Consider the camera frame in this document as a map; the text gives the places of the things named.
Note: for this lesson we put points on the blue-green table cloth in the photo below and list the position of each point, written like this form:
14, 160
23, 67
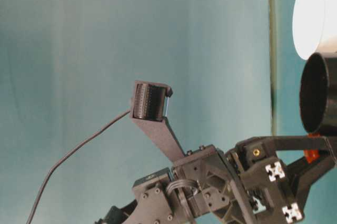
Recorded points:
283, 50

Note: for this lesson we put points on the white paper cup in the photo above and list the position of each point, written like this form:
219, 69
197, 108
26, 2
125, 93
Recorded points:
313, 16

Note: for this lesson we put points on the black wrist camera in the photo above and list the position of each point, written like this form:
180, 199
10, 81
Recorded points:
150, 100

